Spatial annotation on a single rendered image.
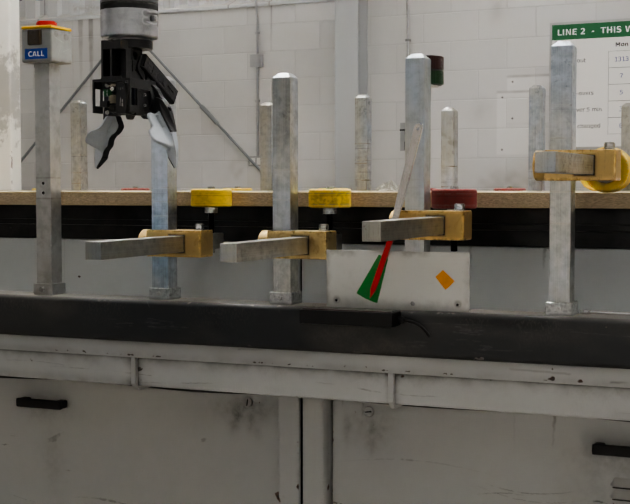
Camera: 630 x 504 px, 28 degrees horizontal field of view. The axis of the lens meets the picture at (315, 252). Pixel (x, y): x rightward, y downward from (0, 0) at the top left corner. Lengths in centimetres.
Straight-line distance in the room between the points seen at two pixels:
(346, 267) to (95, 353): 56
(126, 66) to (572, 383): 88
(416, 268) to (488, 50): 764
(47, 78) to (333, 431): 89
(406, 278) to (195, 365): 47
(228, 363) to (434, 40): 770
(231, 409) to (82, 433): 37
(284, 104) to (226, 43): 848
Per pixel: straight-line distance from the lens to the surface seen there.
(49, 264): 250
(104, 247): 210
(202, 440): 265
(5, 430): 292
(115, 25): 197
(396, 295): 216
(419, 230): 200
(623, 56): 944
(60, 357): 253
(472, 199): 221
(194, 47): 1088
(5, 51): 377
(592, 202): 224
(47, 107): 250
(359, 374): 224
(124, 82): 195
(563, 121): 208
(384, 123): 1001
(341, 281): 219
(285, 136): 224
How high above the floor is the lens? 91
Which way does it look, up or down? 3 degrees down
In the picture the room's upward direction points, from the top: straight up
